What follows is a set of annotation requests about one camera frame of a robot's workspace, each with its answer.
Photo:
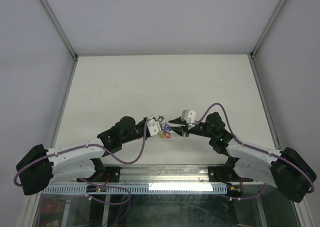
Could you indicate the key with blue tag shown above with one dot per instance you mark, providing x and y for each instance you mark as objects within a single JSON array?
[{"x": 167, "y": 127}]

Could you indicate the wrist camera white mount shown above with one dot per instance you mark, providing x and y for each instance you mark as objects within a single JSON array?
[
  {"x": 153, "y": 126},
  {"x": 188, "y": 117}
]

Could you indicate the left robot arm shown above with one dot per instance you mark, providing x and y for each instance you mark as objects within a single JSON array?
[{"x": 41, "y": 167}]

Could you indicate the large keyring with yellow grip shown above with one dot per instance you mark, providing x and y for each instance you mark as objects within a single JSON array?
[{"x": 163, "y": 133}]

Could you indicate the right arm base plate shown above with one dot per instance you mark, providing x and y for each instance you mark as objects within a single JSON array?
[{"x": 217, "y": 174}]

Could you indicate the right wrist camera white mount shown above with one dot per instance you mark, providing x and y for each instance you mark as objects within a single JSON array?
[{"x": 188, "y": 117}]

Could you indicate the left aluminium frame post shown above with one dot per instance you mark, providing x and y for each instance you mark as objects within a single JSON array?
[{"x": 58, "y": 28}]

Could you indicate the slotted white cable duct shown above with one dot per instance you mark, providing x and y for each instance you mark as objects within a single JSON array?
[{"x": 156, "y": 188}]

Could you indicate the aluminium mounting rail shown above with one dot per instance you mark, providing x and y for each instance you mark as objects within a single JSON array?
[{"x": 152, "y": 173}]

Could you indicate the right aluminium frame post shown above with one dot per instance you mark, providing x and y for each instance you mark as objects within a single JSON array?
[{"x": 268, "y": 27}]

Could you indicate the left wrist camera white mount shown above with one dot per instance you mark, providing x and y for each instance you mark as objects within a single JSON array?
[{"x": 153, "y": 126}]

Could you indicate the aluminium frame post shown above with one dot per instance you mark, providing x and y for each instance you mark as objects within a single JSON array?
[
  {"x": 268, "y": 27},
  {"x": 58, "y": 28}
]

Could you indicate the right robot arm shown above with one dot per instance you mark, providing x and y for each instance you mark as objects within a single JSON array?
[{"x": 283, "y": 169}]

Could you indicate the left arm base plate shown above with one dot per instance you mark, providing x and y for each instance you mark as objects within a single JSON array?
[{"x": 111, "y": 174}]

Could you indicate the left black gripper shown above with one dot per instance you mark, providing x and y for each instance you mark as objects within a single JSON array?
[{"x": 143, "y": 121}]

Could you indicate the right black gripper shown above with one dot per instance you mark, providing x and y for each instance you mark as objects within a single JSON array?
[{"x": 181, "y": 130}]

